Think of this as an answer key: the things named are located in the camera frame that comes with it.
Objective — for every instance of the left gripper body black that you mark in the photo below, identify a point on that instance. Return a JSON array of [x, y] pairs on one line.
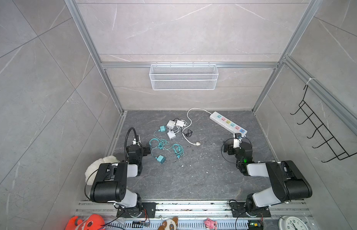
[[145, 151]]

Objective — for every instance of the white multicolour power strip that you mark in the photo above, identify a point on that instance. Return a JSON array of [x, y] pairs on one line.
[[238, 132]]

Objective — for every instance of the red plush toy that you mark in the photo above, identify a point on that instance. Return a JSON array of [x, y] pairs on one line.
[[93, 222]]

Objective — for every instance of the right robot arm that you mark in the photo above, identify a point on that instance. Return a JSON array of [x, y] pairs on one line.
[[287, 183]]

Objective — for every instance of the white wire mesh basket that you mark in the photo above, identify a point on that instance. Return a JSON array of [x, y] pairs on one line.
[[166, 77]]

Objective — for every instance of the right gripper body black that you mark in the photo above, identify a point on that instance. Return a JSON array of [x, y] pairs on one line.
[[230, 148]]

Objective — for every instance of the teal charger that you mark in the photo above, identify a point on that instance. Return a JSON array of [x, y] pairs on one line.
[[162, 129], [161, 159]]

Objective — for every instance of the pink plush toy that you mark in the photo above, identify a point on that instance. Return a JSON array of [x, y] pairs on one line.
[[210, 224]]

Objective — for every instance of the white analog clock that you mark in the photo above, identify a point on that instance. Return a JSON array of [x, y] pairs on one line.
[[291, 223]]

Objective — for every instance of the teal charger lower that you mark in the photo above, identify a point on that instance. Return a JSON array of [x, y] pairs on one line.
[[161, 159]]

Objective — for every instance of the black wire hook rack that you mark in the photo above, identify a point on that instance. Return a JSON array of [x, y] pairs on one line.
[[320, 128]]

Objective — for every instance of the flat white charger adapter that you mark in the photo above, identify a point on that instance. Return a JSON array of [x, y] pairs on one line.
[[171, 135]]

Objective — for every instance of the teal charger upper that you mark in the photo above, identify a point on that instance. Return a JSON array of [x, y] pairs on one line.
[[162, 129]]

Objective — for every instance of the brown white plush puppy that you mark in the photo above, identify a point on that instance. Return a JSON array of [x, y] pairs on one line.
[[169, 224]]

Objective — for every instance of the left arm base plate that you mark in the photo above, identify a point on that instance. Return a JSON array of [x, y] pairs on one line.
[[143, 210]]

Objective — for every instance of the white charger with black cable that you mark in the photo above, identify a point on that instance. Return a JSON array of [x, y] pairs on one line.
[[181, 126]]

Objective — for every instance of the white plush dog toy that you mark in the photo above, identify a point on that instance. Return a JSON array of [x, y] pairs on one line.
[[95, 168]]

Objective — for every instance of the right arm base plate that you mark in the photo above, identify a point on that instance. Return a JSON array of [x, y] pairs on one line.
[[244, 210]]

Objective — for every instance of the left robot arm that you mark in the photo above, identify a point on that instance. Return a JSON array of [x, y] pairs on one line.
[[110, 182]]

